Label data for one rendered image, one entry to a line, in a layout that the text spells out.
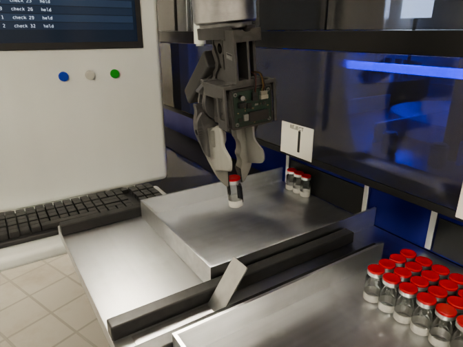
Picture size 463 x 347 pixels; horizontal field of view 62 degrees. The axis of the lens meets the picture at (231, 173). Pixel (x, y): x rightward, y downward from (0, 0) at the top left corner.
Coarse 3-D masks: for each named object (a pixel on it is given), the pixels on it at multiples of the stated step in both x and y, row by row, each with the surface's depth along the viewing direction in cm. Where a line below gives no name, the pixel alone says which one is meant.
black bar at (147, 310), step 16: (320, 240) 60; (336, 240) 61; (352, 240) 63; (272, 256) 56; (288, 256) 56; (304, 256) 57; (256, 272) 53; (272, 272) 55; (192, 288) 49; (208, 288) 49; (160, 304) 46; (176, 304) 47; (192, 304) 48; (112, 320) 44; (128, 320) 44; (144, 320) 45; (160, 320) 46; (112, 336) 43
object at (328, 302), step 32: (352, 256) 53; (288, 288) 47; (320, 288) 51; (352, 288) 52; (224, 320) 43; (256, 320) 46; (288, 320) 46; (320, 320) 46; (352, 320) 46; (384, 320) 46
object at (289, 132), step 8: (288, 128) 72; (296, 128) 70; (304, 128) 68; (288, 136) 72; (296, 136) 70; (304, 136) 68; (312, 136) 67; (288, 144) 72; (296, 144) 71; (304, 144) 69; (312, 144) 67; (288, 152) 73; (296, 152) 71; (304, 152) 69
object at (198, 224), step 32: (192, 192) 77; (224, 192) 81; (256, 192) 83; (288, 192) 83; (160, 224) 64; (192, 224) 69; (224, 224) 69; (256, 224) 69; (288, 224) 69; (320, 224) 69; (352, 224) 66; (192, 256) 55; (224, 256) 59; (256, 256) 55
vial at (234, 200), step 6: (234, 186) 55; (240, 186) 55; (228, 192) 56; (234, 192) 55; (240, 192) 56; (228, 198) 56; (234, 198) 56; (240, 198) 56; (234, 204) 56; (240, 204) 56
